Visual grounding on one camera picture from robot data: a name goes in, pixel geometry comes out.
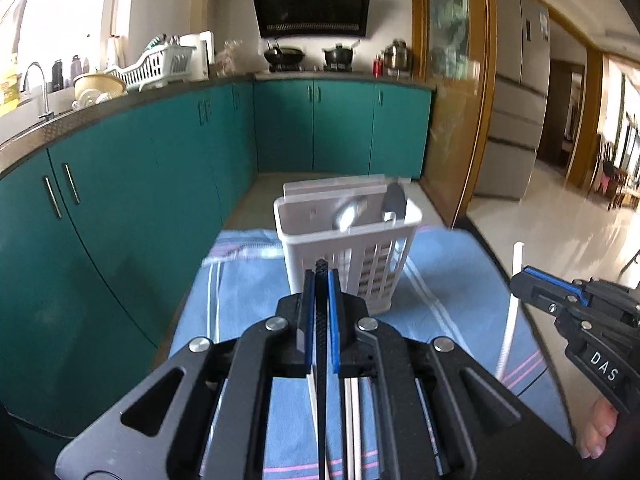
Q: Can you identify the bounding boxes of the beige bowl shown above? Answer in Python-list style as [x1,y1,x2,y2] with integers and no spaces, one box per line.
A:
[73,72,127,104]

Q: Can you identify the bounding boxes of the white plastic utensil holder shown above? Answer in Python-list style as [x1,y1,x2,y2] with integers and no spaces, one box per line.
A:
[273,175,424,314]

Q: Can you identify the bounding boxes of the silver refrigerator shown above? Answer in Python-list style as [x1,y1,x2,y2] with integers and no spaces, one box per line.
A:
[472,0,552,202]

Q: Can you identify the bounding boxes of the clear plastic bag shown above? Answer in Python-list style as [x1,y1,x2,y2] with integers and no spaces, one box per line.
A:
[217,40,249,79]

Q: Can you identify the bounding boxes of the wooden framed glass door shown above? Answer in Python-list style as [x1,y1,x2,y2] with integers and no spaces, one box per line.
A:
[412,0,495,228]

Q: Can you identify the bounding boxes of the metal spoon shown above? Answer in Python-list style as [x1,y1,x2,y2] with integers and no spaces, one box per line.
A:
[332,198,369,234]

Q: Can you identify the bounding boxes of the black cooking pot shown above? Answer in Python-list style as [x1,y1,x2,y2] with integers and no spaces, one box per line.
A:
[322,40,362,68]

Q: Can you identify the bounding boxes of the wooden chair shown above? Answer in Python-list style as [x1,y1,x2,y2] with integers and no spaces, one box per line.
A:
[589,135,640,211]

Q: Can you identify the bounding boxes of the teal base cabinets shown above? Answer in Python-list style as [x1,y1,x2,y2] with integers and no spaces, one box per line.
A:
[0,79,434,442]

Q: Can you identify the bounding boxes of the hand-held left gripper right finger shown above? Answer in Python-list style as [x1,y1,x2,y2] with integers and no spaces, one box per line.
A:
[327,269,584,480]

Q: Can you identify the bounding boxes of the black chopstick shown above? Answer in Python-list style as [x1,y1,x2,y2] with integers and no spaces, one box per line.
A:
[315,259,331,480]

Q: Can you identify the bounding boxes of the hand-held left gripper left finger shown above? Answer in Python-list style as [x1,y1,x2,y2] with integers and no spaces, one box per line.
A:
[55,269,319,480]

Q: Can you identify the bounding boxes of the black range hood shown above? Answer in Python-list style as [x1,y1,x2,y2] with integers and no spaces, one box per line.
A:
[248,0,374,39]

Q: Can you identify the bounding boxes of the white chopstick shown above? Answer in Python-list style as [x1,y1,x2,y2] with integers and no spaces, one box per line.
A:
[340,379,352,480]
[350,379,363,480]
[496,241,524,382]

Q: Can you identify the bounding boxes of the person's right hand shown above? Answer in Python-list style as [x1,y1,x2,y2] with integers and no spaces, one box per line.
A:
[579,397,624,461]

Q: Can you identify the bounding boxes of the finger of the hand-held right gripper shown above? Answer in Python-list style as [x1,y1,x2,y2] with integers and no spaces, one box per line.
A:
[520,266,589,307]
[510,279,569,318]

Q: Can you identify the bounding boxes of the white dish rack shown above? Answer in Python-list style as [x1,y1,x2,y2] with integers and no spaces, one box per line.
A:
[104,44,197,92]

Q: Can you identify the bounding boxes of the gas stove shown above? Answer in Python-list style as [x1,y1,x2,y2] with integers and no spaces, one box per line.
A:
[267,62,357,74]

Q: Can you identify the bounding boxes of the white kitchen appliance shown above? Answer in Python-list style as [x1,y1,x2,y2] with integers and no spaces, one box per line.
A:
[178,31,216,81]

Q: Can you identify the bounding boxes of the chrome faucet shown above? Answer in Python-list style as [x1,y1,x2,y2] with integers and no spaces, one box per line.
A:
[22,61,57,122]

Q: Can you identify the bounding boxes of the window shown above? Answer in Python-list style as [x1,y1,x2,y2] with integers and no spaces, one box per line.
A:
[0,0,128,91]

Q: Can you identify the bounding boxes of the black wok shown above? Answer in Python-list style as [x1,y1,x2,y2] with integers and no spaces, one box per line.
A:
[263,40,306,68]

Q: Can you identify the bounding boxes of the yellow bottle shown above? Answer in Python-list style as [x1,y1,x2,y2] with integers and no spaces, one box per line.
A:
[0,54,24,117]

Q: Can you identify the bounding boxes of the stainless steel pot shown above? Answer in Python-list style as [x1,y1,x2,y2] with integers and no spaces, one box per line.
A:
[382,38,412,72]

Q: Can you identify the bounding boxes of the blue striped cloth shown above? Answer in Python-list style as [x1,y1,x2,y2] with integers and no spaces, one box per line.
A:
[170,226,576,480]

